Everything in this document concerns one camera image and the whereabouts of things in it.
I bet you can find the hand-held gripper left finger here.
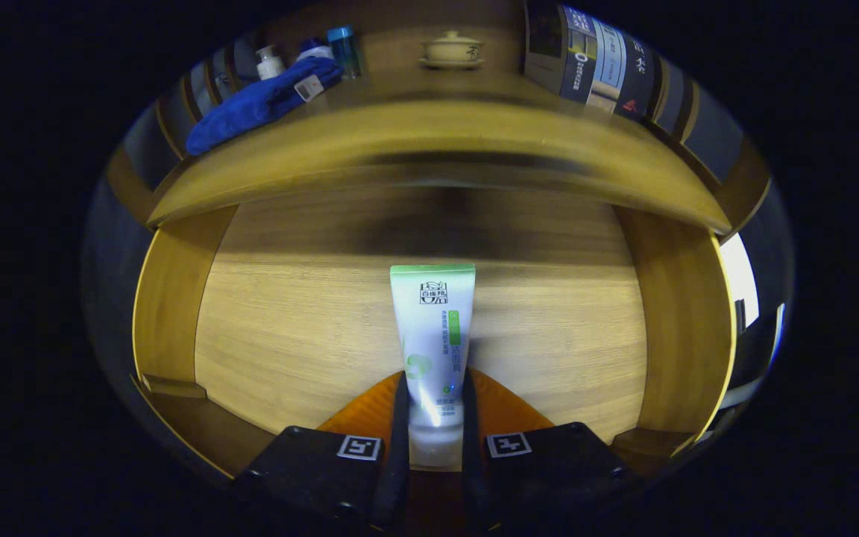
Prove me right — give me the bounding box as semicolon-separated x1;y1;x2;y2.
234;371;409;534

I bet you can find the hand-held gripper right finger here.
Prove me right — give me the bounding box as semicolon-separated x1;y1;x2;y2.
462;368;643;534

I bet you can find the white and green tube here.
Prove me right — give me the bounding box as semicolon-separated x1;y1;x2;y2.
389;263;476;469

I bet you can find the wooden drawer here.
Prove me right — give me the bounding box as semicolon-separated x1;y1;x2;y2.
131;186;737;478

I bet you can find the wooden countertop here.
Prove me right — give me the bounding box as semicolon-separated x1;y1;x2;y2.
148;67;732;233

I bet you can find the wooden cabinet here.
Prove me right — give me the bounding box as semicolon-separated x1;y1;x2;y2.
105;0;773;247

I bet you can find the blue folded towel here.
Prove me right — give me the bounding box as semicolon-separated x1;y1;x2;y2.
186;57;344;156

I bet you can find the beige lidded teacup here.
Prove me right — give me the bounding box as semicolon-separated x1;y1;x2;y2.
420;31;486;70

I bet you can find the teal bottle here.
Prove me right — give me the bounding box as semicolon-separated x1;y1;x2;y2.
327;26;362;81

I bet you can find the white pump bottle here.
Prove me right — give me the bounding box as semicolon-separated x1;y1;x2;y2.
254;45;286;81

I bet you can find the white bottle with blue cap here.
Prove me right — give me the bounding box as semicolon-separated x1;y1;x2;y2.
297;37;335;62

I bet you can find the light blue book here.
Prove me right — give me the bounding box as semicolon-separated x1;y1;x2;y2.
586;19;628;113

